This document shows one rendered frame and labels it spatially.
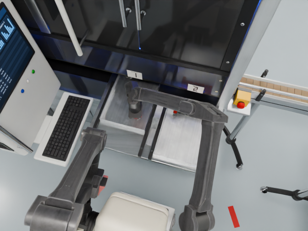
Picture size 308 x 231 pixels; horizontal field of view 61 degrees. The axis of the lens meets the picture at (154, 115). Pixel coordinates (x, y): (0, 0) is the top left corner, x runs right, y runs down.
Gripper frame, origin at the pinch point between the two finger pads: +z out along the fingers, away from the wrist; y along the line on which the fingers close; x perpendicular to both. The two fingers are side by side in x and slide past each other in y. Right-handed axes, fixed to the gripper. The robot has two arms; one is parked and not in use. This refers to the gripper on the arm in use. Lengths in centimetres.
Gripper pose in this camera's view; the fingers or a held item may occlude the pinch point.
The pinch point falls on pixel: (136, 115)
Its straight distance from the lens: 143.5
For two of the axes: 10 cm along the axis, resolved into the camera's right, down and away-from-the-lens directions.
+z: 0.2, 4.0, 9.1
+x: -10.0, -0.1, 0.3
